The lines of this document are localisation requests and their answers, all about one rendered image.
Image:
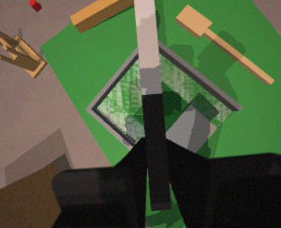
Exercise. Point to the small red block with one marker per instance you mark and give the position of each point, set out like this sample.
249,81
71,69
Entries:
35,5

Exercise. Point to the green putting mat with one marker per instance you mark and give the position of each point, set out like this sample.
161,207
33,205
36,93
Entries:
85,62

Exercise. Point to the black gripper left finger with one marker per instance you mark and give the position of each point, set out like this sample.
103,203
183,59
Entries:
125,182

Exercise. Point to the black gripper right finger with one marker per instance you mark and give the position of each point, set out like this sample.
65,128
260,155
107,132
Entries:
194,179

